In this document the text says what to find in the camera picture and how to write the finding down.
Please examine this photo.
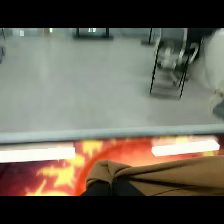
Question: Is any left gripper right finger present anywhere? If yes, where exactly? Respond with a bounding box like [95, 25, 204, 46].
[112, 175, 146, 197]

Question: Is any black metal rack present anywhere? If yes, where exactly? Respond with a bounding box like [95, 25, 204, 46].
[149, 28, 202, 100]

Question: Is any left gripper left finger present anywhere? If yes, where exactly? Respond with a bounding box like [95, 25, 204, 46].
[81, 180, 114, 197]

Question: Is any brown shirt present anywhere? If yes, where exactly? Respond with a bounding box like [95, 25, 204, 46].
[85, 155, 224, 197]

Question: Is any silver frame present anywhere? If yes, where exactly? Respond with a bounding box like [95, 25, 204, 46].
[0, 123, 224, 145]

